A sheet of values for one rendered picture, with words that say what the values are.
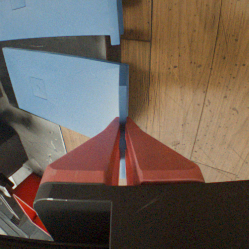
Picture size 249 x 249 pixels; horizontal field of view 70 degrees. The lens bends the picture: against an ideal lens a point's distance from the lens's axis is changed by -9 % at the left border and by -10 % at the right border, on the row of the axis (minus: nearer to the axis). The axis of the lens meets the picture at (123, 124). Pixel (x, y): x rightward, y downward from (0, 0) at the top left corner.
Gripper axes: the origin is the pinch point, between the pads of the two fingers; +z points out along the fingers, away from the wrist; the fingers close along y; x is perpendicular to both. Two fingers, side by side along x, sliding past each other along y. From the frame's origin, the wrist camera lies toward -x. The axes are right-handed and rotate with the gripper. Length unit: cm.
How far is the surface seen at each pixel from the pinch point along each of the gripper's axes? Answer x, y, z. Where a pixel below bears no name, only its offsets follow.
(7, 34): -5.2, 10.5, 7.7
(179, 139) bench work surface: 2.3, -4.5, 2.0
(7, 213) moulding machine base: 441, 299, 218
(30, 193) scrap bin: 22.3, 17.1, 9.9
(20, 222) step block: 35.3, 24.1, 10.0
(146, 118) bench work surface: 1.2, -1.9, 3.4
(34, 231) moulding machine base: 448, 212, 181
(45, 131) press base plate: 8.2, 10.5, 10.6
